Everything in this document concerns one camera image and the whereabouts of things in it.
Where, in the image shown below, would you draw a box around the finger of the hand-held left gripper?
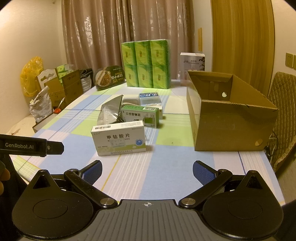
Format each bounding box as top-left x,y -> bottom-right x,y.
47,142 -> 65,155

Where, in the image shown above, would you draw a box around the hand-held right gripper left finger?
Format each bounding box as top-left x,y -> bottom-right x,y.
28,160 -> 118,209

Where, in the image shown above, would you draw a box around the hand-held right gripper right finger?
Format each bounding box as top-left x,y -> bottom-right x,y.
179,160 -> 269,210

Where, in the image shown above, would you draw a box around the white medicine box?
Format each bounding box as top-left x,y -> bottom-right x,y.
91,122 -> 147,156

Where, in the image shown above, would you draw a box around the large cardboard box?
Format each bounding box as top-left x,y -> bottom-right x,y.
186,71 -> 279,152

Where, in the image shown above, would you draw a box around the green medicine box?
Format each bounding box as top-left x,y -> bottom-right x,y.
121,105 -> 160,128

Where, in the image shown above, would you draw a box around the blue label plastic box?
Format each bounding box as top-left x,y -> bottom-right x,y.
139,92 -> 161,105

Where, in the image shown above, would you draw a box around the checkered cloth desktop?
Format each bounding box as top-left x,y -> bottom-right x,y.
9,79 -> 285,209

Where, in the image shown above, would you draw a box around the person's left hand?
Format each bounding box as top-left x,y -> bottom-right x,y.
0,170 -> 11,195

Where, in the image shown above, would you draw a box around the white plastic bag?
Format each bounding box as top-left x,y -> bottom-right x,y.
30,86 -> 51,122

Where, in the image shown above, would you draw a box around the silver foil pouch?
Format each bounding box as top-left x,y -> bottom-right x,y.
97,95 -> 123,126

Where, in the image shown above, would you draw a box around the yellow plastic bag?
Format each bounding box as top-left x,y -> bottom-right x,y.
20,56 -> 44,97

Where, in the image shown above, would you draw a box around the grey striped container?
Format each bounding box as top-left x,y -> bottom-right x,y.
80,69 -> 94,93

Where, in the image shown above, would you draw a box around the small white plastic case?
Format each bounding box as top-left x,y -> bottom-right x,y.
122,97 -> 140,107

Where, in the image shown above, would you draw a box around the small green tissue packets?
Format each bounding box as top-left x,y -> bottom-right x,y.
57,64 -> 74,80

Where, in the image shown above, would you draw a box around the small white green box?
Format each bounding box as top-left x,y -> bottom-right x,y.
142,105 -> 163,120

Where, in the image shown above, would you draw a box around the black instant rice bowl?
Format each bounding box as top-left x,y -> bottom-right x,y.
93,65 -> 126,91

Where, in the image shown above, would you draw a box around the chair with quilted cover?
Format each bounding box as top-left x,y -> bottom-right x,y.
266,72 -> 296,172

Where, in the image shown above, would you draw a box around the white product box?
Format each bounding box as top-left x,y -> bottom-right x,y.
180,52 -> 206,80

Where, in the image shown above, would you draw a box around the pack of green tissue packets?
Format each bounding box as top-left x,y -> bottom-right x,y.
121,39 -> 171,90

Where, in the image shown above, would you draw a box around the orange handled tool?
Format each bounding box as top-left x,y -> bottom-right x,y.
53,97 -> 65,114

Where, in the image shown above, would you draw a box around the black cables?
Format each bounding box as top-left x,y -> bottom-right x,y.
266,132 -> 282,163

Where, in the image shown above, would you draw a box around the wall socket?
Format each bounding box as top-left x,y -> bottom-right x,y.
285,53 -> 296,70

